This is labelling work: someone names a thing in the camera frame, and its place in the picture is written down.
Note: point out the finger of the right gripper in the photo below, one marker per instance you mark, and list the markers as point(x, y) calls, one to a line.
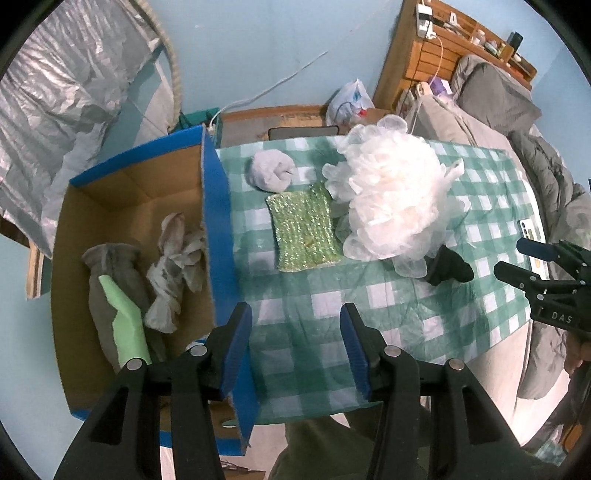
point(518, 277)
point(538, 250)

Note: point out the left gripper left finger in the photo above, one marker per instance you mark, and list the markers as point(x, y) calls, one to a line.
point(120, 439)

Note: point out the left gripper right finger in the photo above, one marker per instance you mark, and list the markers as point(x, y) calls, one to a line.
point(470, 438)

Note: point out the black sock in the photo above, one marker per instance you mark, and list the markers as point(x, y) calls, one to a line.
point(447, 265)

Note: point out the light green cloth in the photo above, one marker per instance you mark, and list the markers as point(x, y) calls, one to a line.
point(127, 325)

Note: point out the white mesh bath pouf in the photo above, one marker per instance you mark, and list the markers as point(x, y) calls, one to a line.
point(391, 195)

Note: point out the grey fabric pouch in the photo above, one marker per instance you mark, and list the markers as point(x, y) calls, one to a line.
point(120, 262)

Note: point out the white printed cloth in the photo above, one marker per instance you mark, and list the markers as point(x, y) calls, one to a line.
point(179, 265)

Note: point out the grey sock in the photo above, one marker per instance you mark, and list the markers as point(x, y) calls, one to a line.
point(270, 171)

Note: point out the white smartphone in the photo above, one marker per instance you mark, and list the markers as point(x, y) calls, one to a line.
point(528, 229)

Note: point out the grey pillow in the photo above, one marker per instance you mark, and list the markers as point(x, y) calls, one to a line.
point(492, 96)

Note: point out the green checkered tablecloth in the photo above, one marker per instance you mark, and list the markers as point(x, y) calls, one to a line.
point(299, 363)

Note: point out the blue cardboard box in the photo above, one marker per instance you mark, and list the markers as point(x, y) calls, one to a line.
point(124, 200)

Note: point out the purple tissue pack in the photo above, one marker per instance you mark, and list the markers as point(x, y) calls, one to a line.
point(440, 87)

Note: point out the green knitted dishcloth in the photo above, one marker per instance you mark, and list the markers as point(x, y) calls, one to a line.
point(303, 229)

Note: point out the wooden headboard shelf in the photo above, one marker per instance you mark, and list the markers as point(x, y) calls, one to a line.
point(412, 60)

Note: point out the white plastic shopping bag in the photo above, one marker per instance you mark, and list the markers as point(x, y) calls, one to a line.
point(348, 105)

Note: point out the white power strip charger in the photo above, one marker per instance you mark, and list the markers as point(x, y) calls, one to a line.
point(424, 21)

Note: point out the teal crate with power strip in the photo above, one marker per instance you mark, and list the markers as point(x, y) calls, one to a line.
point(210, 118)

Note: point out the silver foil curtain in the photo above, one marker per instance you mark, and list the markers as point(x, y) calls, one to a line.
point(61, 93)

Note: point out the rope wrapped hoop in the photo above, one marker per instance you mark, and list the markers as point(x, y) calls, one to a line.
point(154, 96)

